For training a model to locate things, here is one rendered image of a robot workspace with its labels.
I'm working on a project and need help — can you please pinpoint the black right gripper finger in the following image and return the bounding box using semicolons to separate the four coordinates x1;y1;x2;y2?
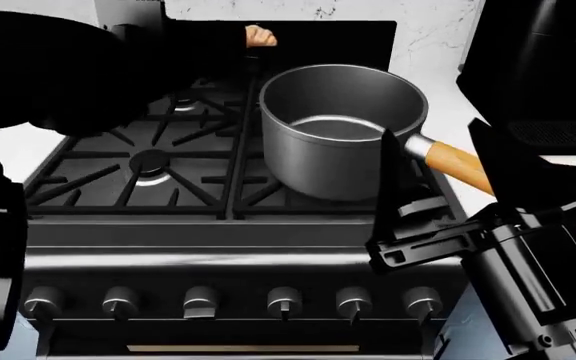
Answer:
371;128;450;246
466;117;576;216

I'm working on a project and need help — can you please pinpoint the golden croissant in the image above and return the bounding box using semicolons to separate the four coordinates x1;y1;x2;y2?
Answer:
245;24;279;48

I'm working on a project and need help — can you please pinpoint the dark metal stove knob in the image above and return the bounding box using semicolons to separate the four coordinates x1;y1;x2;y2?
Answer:
266;285;304;322
101;285;142;320
22;285;67;320
401;285;440;326
335;285;374;326
182;285;221;320

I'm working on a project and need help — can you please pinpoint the black stainless gas stove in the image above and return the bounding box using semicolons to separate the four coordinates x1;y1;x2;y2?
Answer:
15;20;474;360

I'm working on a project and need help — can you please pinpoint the round black gas burner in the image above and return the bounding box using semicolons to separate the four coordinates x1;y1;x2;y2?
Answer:
170;95;209;114
126;148;175;188

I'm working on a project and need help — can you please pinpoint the black cast iron grate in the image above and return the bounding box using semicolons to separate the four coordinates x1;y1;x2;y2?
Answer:
23;72;252;219
231;55;465;222

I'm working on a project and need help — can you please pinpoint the black coffee machine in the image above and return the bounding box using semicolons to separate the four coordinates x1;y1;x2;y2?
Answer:
456;0;576;151

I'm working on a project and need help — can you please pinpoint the grey pot with wooden handle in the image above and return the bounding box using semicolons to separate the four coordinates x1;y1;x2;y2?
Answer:
258;63;576;251

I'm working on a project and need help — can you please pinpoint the metal oven door handle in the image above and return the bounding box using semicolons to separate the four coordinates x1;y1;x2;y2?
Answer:
126;342;439;354

